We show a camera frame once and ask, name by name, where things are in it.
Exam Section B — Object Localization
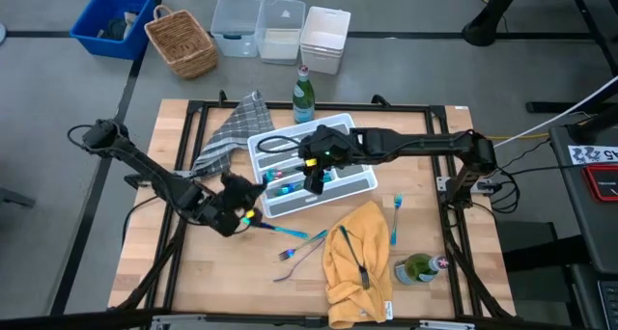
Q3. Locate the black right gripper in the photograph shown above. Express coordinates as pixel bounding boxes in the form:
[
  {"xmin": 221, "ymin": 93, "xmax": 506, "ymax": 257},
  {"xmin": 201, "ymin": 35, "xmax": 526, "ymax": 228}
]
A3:
[{"xmin": 297, "ymin": 124, "xmax": 354, "ymax": 196}]

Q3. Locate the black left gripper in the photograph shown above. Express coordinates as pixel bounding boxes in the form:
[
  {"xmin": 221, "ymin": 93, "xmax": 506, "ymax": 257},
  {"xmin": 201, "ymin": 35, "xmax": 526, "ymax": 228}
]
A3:
[{"xmin": 195, "ymin": 172, "xmax": 267, "ymax": 238}]

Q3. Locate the iridescent teal spoon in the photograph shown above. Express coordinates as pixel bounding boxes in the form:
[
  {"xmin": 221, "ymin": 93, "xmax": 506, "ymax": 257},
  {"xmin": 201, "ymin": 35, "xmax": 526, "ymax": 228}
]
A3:
[{"xmin": 274, "ymin": 172, "xmax": 335, "ymax": 199}]

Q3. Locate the iridescent blue knife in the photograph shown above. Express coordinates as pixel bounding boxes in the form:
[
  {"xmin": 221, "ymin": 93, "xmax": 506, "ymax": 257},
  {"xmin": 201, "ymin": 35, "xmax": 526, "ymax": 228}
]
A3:
[{"xmin": 250, "ymin": 221, "xmax": 310, "ymax": 239}]

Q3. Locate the iridescent green fork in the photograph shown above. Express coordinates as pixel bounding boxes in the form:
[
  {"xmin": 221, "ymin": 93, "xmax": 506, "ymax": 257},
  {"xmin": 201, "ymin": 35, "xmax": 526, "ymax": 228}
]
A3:
[{"xmin": 277, "ymin": 229, "xmax": 330, "ymax": 261}]

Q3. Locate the thin purple fork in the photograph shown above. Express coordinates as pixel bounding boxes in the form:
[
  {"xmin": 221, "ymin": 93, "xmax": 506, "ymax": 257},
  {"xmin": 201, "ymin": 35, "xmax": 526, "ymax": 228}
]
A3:
[{"xmin": 272, "ymin": 236, "xmax": 326, "ymax": 284}]

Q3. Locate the black fork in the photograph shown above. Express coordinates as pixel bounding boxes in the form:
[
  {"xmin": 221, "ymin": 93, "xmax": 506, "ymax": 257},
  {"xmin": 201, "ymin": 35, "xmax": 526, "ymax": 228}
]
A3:
[{"xmin": 338, "ymin": 225, "xmax": 372, "ymax": 291}]

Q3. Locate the white cutlery organizer tray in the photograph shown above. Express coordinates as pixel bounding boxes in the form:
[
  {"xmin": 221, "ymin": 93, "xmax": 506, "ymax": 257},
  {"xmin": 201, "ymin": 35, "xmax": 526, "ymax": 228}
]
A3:
[{"xmin": 246, "ymin": 112, "xmax": 379, "ymax": 219}]

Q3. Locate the green bottle with blue label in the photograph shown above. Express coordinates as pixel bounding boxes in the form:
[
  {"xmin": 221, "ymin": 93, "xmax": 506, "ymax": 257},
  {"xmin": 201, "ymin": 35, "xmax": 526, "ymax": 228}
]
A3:
[{"xmin": 292, "ymin": 64, "xmax": 317, "ymax": 124}]

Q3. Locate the yellow terry towel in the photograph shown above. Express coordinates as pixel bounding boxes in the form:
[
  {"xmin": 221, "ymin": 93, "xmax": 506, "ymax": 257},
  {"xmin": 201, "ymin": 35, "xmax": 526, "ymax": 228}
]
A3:
[{"xmin": 322, "ymin": 200, "xmax": 395, "ymax": 330}]

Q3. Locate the iridescent blue fork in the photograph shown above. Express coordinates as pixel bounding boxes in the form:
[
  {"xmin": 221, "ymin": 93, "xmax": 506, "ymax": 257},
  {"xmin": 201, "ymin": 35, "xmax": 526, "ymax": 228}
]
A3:
[{"xmin": 389, "ymin": 192, "xmax": 405, "ymax": 247}]

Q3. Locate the grey checked dish cloth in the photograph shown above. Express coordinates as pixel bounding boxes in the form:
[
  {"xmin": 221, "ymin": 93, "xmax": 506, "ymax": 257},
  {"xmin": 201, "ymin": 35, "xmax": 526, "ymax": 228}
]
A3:
[{"xmin": 191, "ymin": 89, "xmax": 276, "ymax": 178}]

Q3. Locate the green bottle with red cap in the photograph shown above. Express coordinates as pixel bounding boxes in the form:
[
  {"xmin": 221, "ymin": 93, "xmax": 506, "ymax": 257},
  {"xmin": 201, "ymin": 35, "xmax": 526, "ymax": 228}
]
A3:
[{"xmin": 393, "ymin": 252, "xmax": 450, "ymax": 287}]

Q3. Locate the white plastic bin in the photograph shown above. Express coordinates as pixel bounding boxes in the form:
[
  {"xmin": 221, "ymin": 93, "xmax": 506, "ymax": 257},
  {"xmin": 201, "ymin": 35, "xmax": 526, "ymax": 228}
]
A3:
[{"xmin": 298, "ymin": 5, "xmax": 352, "ymax": 76}]

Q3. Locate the clear plastic bin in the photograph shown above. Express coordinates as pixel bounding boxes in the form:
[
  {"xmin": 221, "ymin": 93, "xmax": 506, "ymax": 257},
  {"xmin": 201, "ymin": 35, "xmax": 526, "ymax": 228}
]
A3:
[{"xmin": 255, "ymin": 0, "xmax": 307, "ymax": 66}]

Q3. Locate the white power strip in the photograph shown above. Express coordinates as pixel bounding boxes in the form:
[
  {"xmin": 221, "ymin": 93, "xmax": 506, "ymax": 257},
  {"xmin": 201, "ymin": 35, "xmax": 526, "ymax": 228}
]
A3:
[{"xmin": 436, "ymin": 176, "xmax": 503, "ymax": 196}]

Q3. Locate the clear bin with teal latches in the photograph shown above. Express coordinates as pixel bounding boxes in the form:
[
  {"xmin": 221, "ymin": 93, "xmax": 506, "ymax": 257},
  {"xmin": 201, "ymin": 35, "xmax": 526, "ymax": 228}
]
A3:
[{"xmin": 210, "ymin": 0, "xmax": 264, "ymax": 59}]

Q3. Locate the black floor stand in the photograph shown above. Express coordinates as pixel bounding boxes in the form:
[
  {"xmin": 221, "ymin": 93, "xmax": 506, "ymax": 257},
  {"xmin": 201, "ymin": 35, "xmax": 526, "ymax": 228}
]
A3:
[{"xmin": 461, "ymin": 0, "xmax": 618, "ymax": 78}]

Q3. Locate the white item in bin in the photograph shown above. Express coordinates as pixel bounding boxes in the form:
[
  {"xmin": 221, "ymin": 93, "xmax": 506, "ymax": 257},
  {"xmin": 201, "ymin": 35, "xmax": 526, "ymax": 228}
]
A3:
[{"xmin": 122, "ymin": 11, "xmax": 140, "ymax": 35}]

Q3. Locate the black item in bin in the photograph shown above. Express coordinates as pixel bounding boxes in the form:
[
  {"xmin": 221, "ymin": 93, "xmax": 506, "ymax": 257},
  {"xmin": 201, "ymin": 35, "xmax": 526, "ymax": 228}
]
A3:
[{"xmin": 98, "ymin": 17, "xmax": 128, "ymax": 42}]

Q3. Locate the black floor foot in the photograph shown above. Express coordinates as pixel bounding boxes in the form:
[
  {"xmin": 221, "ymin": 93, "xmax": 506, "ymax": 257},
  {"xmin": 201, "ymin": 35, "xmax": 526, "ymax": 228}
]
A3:
[{"xmin": 0, "ymin": 187, "xmax": 38, "ymax": 209}]

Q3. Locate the blue plastic bin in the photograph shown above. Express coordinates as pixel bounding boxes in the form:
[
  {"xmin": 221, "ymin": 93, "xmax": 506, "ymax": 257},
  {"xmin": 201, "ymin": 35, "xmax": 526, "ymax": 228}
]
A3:
[{"xmin": 70, "ymin": 0, "xmax": 156, "ymax": 61}]

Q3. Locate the black equipment cart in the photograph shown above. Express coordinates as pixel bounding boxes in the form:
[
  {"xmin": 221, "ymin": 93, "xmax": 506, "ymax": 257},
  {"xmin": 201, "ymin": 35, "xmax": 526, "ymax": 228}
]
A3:
[{"xmin": 548, "ymin": 105, "xmax": 618, "ymax": 273}]

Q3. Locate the white printed sticker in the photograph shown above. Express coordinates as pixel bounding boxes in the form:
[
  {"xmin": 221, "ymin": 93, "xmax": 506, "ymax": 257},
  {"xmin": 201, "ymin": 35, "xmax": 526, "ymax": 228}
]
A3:
[{"xmin": 568, "ymin": 145, "xmax": 618, "ymax": 166}]

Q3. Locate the red framed device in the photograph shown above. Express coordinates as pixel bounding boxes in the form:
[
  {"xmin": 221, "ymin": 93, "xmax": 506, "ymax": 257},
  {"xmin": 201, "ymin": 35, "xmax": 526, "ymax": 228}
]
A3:
[{"xmin": 581, "ymin": 164, "xmax": 618, "ymax": 204}]

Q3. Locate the black keyboard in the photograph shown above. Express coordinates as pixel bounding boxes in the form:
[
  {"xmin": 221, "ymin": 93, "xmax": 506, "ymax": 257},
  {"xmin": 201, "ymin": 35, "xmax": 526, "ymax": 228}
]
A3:
[{"xmin": 597, "ymin": 280, "xmax": 618, "ymax": 330}]

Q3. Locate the black metal table frame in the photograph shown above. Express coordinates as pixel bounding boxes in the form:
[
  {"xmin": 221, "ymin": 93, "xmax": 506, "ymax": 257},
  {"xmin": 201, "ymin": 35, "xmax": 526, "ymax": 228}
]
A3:
[{"xmin": 108, "ymin": 89, "xmax": 516, "ymax": 321}]

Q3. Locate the wicker basket with handle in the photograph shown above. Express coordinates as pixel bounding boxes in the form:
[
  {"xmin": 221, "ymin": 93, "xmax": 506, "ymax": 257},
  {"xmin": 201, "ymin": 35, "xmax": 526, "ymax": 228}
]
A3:
[{"xmin": 144, "ymin": 4, "xmax": 219, "ymax": 80}]

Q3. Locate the short silver bracket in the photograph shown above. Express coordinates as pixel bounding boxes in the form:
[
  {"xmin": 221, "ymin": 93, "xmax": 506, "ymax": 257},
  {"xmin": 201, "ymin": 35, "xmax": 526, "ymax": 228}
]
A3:
[{"xmin": 417, "ymin": 319, "xmax": 477, "ymax": 330}]

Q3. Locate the yellow cable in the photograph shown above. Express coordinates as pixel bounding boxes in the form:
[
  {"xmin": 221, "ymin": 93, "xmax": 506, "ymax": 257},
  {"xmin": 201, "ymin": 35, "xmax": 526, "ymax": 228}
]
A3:
[{"xmin": 485, "ymin": 133, "xmax": 551, "ymax": 142}]

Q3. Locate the black cable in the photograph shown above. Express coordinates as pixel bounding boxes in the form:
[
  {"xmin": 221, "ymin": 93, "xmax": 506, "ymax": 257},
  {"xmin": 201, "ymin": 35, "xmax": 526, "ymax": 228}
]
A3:
[{"xmin": 482, "ymin": 137, "xmax": 585, "ymax": 215}]

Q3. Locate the white cable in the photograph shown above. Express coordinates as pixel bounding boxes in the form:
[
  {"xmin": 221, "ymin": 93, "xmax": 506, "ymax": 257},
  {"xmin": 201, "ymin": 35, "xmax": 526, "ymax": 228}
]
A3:
[{"xmin": 482, "ymin": 75, "xmax": 618, "ymax": 151}]

